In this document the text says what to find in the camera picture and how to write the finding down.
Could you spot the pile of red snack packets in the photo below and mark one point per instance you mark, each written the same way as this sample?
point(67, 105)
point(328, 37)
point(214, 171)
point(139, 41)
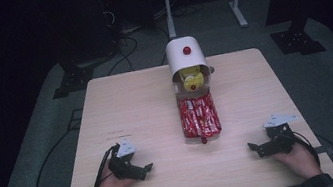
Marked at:
point(199, 115)

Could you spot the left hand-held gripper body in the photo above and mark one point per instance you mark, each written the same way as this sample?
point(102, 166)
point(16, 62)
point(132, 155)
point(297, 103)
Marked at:
point(122, 166)

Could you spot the white drawer with yellow packets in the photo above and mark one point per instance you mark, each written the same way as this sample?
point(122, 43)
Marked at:
point(208, 82)

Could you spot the person's right hand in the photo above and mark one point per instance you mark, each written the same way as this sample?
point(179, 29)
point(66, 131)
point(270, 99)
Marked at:
point(298, 160)

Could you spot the person's left hand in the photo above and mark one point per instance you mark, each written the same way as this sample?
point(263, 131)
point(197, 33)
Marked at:
point(113, 186)

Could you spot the black stand base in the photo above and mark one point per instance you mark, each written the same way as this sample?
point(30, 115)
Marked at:
point(74, 79)
point(296, 41)

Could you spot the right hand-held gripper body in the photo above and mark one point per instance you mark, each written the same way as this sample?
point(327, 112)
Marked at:
point(279, 138)

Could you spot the pile of yellow packets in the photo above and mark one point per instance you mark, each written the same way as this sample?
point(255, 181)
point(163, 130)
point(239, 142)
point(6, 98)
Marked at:
point(192, 79)

